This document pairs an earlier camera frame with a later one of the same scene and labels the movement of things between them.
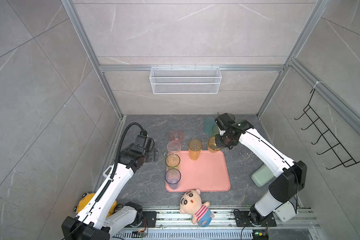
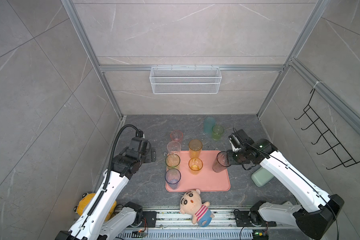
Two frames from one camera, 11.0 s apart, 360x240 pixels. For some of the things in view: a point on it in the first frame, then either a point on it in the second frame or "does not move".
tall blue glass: (172, 177) does not move
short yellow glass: (212, 147) -> (195, 165)
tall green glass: (172, 161) does not move
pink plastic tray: (210, 173) does not move
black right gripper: (219, 144) -> (230, 152)
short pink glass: (176, 135) does not move
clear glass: (173, 147) does not move
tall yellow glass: (195, 146) does not move
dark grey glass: (232, 117) -> (222, 161)
